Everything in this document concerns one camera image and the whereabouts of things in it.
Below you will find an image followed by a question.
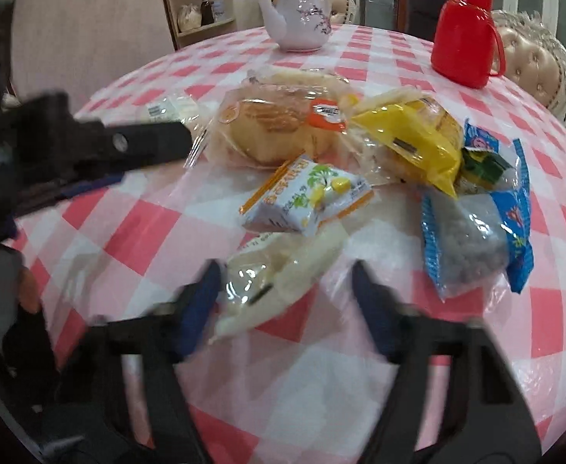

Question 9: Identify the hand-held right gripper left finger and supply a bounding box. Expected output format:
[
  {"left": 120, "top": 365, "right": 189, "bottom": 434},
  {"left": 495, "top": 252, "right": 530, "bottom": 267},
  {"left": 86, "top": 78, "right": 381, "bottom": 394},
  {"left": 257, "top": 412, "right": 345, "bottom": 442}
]
[{"left": 46, "top": 258, "right": 226, "bottom": 464}]

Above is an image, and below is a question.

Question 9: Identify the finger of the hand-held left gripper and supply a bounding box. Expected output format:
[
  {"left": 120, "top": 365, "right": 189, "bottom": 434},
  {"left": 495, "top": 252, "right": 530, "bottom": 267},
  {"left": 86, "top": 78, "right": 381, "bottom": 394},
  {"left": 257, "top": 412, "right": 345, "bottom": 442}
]
[
  {"left": 15, "top": 170, "right": 125, "bottom": 214},
  {"left": 73, "top": 120, "right": 194, "bottom": 167}
]

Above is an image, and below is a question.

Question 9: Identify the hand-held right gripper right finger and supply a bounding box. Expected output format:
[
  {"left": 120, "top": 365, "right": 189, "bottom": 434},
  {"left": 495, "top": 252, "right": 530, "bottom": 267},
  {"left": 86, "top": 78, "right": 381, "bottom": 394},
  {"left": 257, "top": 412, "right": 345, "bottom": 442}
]
[{"left": 351, "top": 258, "right": 542, "bottom": 464}]

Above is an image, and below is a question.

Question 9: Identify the small white pastry packet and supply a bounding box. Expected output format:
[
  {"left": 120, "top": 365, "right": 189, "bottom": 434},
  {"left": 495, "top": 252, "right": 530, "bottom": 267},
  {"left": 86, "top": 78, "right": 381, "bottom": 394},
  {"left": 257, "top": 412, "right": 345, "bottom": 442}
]
[{"left": 143, "top": 96, "right": 201, "bottom": 126}]

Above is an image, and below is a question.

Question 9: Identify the clear long pastry packet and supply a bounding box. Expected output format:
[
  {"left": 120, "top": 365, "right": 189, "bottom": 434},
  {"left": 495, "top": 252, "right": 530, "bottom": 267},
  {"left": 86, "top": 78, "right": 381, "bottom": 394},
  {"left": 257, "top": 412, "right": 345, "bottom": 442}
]
[{"left": 210, "top": 229, "right": 349, "bottom": 345}]

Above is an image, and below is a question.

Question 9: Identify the blue clear snack packet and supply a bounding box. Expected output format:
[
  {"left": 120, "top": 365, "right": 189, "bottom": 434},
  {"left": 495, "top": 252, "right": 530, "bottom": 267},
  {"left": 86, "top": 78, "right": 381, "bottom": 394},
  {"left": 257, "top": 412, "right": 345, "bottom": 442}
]
[{"left": 421, "top": 174, "right": 535, "bottom": 300}]

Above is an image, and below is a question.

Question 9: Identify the yellow snack packet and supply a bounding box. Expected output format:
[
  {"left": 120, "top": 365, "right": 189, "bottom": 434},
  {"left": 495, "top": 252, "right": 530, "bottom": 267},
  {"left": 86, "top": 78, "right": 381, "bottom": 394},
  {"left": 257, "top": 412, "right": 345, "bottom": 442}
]
[{"left": 348, "top": 91, "right": 465, "bottom": 199}]

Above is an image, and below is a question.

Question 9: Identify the pink checkered tablecloth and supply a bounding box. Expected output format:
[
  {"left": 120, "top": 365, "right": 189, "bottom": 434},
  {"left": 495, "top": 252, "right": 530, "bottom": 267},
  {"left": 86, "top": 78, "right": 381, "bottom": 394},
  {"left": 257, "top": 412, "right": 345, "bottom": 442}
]
[{"left": 7, "top": 22, "right": 566, "bottom": 464}]

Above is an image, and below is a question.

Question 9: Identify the bread packet with orange label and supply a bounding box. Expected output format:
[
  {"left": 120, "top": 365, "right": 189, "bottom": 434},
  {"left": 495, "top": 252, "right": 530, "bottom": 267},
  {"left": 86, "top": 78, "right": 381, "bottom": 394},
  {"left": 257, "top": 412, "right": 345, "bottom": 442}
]
[{"left": 186, "top": 84, "right": 349, "bottom": 170}]

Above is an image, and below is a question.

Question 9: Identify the white tied bag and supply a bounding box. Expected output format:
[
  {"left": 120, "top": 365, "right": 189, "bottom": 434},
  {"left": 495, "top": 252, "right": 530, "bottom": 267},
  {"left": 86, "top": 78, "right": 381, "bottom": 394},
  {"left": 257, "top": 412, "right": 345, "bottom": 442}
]
[{"left": 177, "top": 4, "right": 203, "bottom": 34}]

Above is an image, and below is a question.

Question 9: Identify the lemon print white snack packet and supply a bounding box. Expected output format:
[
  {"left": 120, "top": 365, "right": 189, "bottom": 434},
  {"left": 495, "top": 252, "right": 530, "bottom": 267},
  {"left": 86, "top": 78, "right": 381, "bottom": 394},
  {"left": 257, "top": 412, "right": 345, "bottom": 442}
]
[{"left": 239, "top": 155, "right": 375, "bottom": 237}]

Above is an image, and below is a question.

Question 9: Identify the clear flat bread packet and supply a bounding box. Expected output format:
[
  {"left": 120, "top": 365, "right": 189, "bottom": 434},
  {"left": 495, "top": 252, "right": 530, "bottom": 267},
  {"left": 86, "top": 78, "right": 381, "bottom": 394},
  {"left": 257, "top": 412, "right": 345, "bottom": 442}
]
[{"left": 247, "top": 68, "right": 346, "bottom": 95}]

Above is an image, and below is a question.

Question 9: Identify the green and blue snack packet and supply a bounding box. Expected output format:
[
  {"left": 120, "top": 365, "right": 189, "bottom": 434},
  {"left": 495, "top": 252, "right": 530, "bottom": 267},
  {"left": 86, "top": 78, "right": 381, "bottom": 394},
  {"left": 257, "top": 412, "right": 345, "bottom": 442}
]
[{"left": 457, "top": 120, "right": 526, "bottom": 195}]

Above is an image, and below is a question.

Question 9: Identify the white floral teapot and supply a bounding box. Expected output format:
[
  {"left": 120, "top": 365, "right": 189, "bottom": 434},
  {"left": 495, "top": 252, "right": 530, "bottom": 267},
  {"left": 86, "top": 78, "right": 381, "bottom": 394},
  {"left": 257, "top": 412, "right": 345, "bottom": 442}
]
[{"left": 258, "top": 0, "right": 334, "bottom": 53}]

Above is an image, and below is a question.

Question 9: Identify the red thermos jug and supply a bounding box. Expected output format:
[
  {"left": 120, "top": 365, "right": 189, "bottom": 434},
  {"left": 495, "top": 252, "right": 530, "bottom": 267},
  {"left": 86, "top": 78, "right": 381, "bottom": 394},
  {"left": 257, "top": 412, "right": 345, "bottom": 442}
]
[{"left": 430, "top": 0, "right": 507, "bottom": 89}]

